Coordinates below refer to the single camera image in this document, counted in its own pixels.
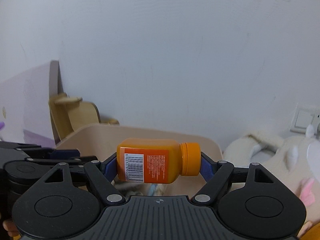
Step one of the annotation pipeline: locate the white wall socket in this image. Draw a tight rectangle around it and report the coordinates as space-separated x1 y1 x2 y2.
290 105 319 135

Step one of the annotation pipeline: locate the hamster plush with carrot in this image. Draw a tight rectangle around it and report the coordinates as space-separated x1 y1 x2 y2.
297 221 320 240

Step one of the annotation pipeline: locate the orange plastic bottle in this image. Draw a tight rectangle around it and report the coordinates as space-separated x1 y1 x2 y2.
117 138 201 184

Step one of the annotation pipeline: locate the cream plush slipper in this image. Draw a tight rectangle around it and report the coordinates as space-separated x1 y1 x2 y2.
223 131 319 233

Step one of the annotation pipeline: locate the beige plastic storage bin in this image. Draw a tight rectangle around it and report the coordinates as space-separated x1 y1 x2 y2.
56 123 224 197

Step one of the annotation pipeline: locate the lavender headboard panel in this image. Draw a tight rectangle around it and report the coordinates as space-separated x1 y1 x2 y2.
1 60 59 148

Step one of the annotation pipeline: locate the brown cardboard stand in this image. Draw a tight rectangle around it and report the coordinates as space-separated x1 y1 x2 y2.
48 93 119 140

